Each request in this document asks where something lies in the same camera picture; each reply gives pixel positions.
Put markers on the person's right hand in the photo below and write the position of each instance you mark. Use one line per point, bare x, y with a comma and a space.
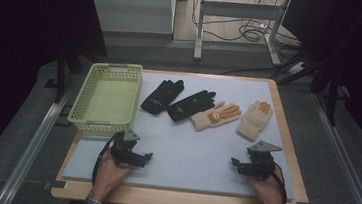
270, 194

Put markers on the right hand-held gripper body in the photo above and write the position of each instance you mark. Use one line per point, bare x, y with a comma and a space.
261, 163

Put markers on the white foam mat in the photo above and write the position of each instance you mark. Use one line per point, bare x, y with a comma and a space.
184, 149

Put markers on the white cabinet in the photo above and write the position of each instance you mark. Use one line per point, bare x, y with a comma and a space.
134, 8

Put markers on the aluminium rail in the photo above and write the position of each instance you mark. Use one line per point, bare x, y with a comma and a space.
32, 148
347, 165

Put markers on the pale green plastic basket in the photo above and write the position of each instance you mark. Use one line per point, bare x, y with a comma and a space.
110, 102

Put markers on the wooden table board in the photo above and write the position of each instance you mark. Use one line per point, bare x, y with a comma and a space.
166, 198

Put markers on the black tripod legs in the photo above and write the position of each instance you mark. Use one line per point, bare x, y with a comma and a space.
306, 65

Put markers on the beige glove with orange fingers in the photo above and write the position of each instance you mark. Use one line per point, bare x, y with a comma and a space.
254, 120
212, 116

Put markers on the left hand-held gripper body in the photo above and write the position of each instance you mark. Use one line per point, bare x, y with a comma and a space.
123, 151

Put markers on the white power strip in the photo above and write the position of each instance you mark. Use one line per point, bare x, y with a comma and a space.
296, 68

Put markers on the white metal stand frame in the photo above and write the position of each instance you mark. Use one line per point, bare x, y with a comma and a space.
241, 10

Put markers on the black glove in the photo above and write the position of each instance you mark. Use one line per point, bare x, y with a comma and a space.
190, 105
162, 97

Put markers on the black stand legs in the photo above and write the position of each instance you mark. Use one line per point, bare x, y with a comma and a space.
62, 70

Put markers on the person's left hand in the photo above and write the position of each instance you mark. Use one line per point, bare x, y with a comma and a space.
108, 175

